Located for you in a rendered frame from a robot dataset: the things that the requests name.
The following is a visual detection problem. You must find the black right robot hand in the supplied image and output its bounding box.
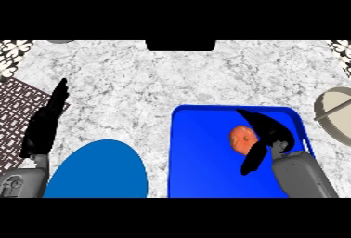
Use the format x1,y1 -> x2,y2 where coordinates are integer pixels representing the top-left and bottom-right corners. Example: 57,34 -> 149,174
234,109 -> 296,177

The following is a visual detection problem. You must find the orange squash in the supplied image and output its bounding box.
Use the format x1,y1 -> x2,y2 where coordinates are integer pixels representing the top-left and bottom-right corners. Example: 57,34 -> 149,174
227,125 -> 259,157

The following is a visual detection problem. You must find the blue tray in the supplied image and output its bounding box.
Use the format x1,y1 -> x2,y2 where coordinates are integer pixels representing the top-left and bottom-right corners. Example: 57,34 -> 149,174
166,104 -> 317,199

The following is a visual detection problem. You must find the black appliance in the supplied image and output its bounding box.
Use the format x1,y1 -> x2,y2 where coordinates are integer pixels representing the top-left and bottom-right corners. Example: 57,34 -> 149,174
146,40 -> 217,52

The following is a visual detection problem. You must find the blue oval plate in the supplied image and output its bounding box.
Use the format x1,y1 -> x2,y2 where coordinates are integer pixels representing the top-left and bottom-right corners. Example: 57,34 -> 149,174
43,139 -> 149,199

